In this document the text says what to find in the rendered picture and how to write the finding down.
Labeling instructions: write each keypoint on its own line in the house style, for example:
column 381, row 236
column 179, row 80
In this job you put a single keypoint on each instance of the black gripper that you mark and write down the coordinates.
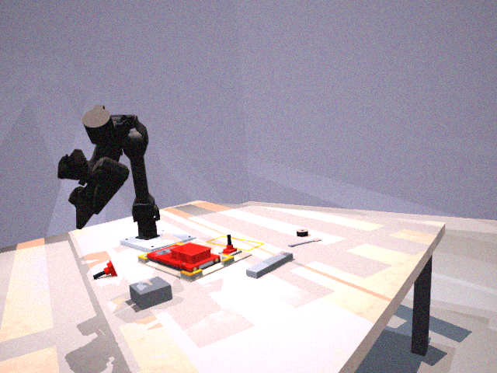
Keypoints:
column 108, row 177

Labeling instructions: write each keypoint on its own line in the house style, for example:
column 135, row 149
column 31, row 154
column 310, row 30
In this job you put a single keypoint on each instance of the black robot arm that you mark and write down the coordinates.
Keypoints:
column 111, row 133

